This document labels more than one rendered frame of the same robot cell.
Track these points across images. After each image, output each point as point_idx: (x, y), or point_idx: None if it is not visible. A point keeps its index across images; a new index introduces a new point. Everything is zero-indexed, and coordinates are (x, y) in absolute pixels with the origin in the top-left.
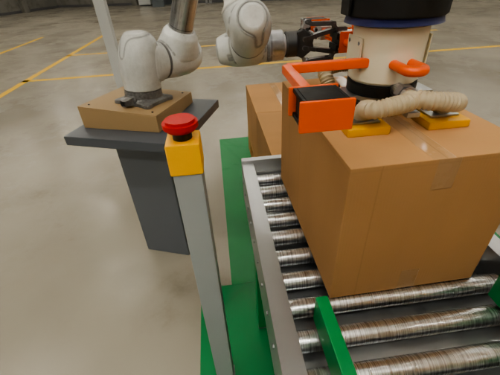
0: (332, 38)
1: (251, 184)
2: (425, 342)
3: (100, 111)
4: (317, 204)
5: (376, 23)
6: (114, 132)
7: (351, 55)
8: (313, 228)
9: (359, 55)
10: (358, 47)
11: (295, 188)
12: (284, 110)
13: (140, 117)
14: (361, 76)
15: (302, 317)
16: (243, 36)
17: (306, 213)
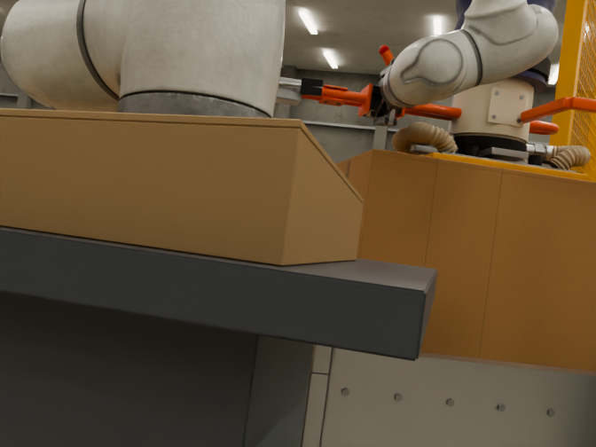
0: (376, 97)
1: (422, 355)
2: None
3: (327, 168)
4: (577, 282)
5: (544, 80)
6: (358, 267)
7: (505, 110)
8: (567, 329)
9: (524, 109)
10: (521, 101)
11: (465, 321)
12: (390, 198)
13: (354, 205)
14: (521, 132)
15: None
16: (550, 50)
17: (531, 329)
